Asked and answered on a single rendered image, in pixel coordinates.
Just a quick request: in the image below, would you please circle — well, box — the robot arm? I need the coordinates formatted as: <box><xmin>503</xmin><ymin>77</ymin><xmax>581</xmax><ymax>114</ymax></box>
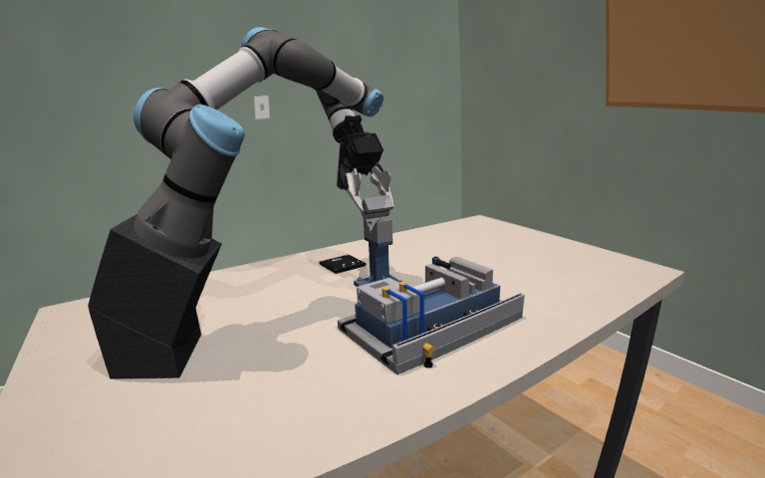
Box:
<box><xmin>133</xmin><ymin>27</ymin><xmax>383</xmax><ymax>258</ymax></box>

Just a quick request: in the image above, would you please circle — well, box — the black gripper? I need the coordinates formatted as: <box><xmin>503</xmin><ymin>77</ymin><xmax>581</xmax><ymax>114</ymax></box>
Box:
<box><xmin>333</xmin><ymin>116</ymin><xmax>393</xmax><ymax>212</ymax></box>

